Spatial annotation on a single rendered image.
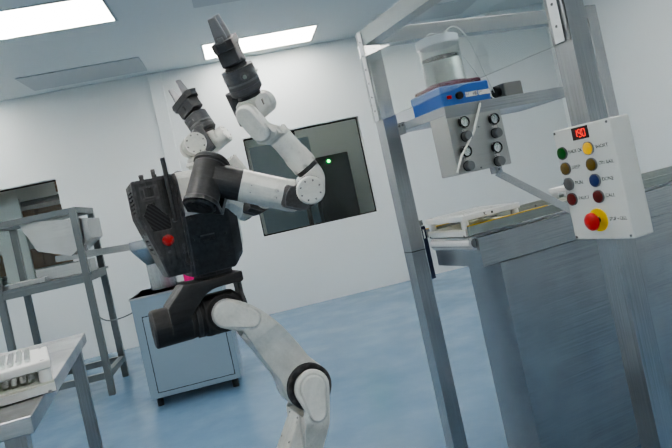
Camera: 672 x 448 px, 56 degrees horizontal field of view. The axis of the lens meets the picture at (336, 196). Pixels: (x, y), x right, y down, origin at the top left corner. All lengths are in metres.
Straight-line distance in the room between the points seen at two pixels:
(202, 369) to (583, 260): 2.88
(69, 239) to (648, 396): 4.54
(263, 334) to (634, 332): 1.00
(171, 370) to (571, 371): 2.89
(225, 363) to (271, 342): 2.63
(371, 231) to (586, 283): 5.02
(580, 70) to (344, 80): 5.99
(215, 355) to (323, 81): 3.86
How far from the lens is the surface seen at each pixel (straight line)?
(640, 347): 1.65
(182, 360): 4.60
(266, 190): 1.71
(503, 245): 2.24
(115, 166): 7.35
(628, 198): 1.47
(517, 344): 2.35
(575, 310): 2.50
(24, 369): 1.57
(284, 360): 2.00
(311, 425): 2.03
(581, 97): 1.58
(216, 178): 1.71
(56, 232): 5.47
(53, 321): 7.56
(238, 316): 1.91
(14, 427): 1.43
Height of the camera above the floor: 1.16
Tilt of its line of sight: level
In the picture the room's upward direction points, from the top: 12 degrees counter-clockwise
